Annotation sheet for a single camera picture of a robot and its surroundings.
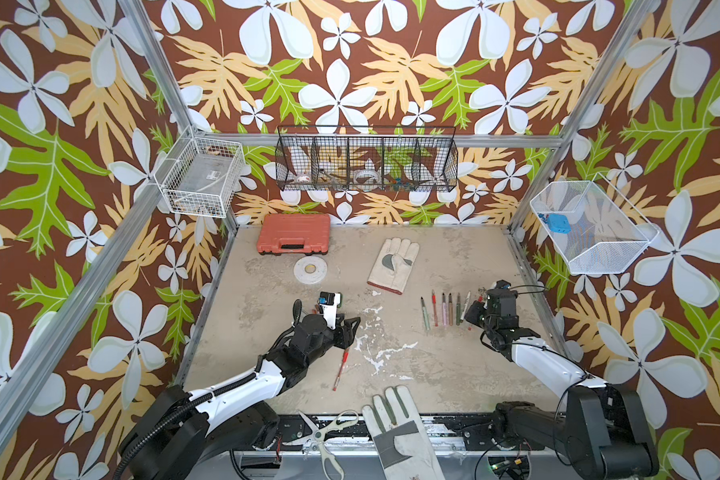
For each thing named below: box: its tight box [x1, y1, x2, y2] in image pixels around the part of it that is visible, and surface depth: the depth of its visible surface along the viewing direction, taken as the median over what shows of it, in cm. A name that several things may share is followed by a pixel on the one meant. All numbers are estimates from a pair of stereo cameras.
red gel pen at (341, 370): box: [332, 349, 349, 391], surface depth 87 cm
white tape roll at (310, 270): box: [293, 256, 328, 285], surface depth 109 cm
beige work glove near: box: [362, 385, 446, 480], surface depth 75 cm
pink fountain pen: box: [442, 292, 448, 326], surface depth 98 cm
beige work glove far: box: [367, 237, 420, 295], surface depth 110 cm
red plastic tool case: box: [257, 213, 331, 255], surface depth 117 cm
